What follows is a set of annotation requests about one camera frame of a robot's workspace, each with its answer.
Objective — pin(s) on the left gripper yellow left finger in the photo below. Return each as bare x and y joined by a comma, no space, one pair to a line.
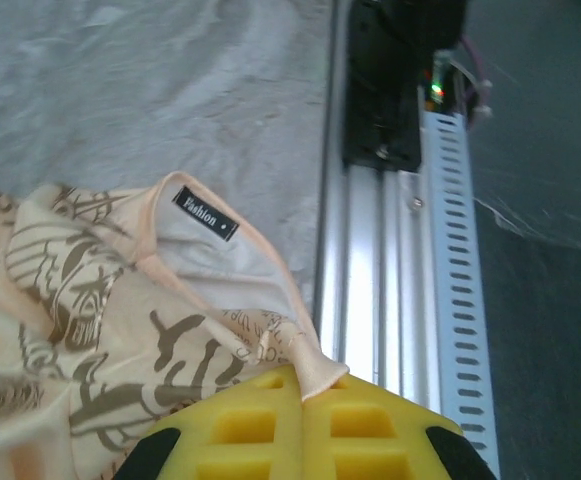
240,430

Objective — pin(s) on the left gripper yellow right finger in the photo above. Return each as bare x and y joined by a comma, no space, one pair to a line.
370,430

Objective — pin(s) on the peach printed t-shirt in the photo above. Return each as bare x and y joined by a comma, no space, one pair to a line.
95,325

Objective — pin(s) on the grey metal panel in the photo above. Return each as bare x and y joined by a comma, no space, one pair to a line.
545,300

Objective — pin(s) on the aluminium mounting rail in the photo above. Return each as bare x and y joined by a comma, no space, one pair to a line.
360,250

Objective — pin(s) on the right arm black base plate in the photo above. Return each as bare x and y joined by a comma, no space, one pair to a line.
380,100

